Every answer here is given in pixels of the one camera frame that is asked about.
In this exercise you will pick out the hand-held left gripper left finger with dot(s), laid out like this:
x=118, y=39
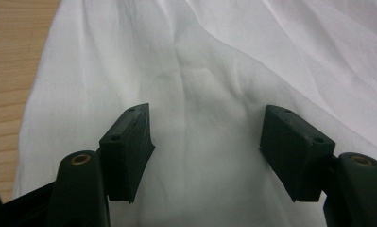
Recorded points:
x=126, y=151

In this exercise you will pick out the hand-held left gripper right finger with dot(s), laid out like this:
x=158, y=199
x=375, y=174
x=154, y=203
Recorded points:
x=294, y=154

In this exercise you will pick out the white dress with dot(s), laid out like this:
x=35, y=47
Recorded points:
x=208, y=94

